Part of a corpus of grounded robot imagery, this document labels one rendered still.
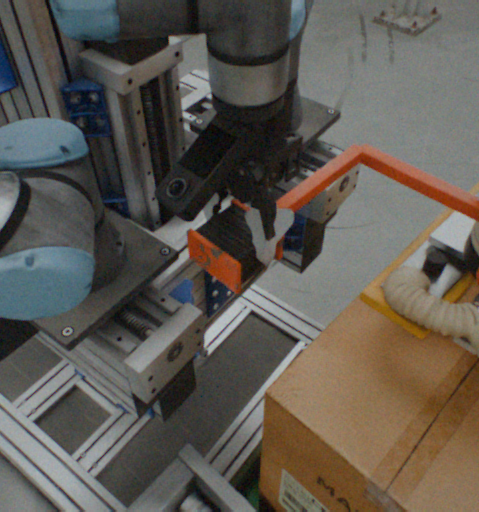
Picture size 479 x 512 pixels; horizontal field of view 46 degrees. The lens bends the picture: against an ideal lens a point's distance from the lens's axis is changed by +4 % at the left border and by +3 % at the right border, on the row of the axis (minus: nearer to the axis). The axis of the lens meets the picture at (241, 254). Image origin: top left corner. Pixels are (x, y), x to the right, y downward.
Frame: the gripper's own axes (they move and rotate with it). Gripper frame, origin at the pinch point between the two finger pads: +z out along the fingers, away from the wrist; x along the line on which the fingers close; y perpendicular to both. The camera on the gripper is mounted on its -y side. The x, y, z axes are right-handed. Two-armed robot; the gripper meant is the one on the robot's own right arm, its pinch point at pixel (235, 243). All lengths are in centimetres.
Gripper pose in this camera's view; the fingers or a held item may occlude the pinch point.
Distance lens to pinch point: 67.4
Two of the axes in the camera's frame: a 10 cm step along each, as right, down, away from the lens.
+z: 0.0, 6.8, 7.4
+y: 6.9, -5.4, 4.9
